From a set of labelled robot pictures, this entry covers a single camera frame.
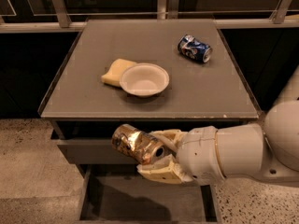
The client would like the metal glass railing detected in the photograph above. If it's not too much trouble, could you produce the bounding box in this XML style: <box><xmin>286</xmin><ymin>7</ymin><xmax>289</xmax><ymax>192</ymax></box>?
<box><xmin>0</xmin><ymin>0</ymin><xmax>299</xmax><ymax>33</ymax></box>

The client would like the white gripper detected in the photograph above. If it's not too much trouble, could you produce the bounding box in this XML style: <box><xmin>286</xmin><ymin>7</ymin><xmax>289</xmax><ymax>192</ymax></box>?
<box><xmin>137</xmin><ymin>126</ymin><xmax>225</xmax><ymax>186</ymax></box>

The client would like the white paper bowl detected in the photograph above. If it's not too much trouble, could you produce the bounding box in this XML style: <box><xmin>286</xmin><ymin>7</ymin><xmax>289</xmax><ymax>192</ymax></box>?
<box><xmin>120</xmin><ymin>63</ymin><xmax>169</xmax><ymax>97</ymax></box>

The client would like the blue soda can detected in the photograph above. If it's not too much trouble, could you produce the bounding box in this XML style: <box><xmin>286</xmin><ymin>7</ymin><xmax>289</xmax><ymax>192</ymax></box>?
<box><xmin>178</xmin><ymin>35</ymin><xmax>212</xmax><ymax>63</ymax></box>

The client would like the grey open middle drawer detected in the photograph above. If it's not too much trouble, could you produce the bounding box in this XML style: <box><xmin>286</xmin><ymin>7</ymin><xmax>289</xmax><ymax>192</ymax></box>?
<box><xmin>74</xmin><ymin>164</ymin><xmax>222</xmax><ymax>224</ymax></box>

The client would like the yellow sponge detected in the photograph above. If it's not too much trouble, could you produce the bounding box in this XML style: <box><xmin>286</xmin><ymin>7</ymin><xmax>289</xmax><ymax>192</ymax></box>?
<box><xmin>101</xmin><ymin>59</ymin><xmax>135</xmax><ymax>87</ymax></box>

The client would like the grey top drawer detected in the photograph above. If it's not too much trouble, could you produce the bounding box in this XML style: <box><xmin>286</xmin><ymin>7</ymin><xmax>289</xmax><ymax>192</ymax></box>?
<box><xmin>58</xmin><ymin>120</ymin><xmax>244</xmax><ymax>165</ymax></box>

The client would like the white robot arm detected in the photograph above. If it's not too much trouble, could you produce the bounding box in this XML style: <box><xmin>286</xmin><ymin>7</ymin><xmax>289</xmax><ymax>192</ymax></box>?
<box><xmin>137</xmin><ymin>100</ymin><xmax>299</xmax><ymax>187</ymax></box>

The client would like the orange crushed soda can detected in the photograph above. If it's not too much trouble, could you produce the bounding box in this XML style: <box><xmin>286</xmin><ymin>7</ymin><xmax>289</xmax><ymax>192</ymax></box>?
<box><xmin>111</xmin><ymin>124</ymin><xmax>169</xmax><ymax>165</ymax></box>

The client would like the grey drawer cabinet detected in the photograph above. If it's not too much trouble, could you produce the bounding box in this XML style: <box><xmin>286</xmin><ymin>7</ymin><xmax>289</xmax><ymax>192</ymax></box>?
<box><xmin>37</xmin><ymin>18</ymin><xmax>259</xmax><ymax>224</ymax></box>

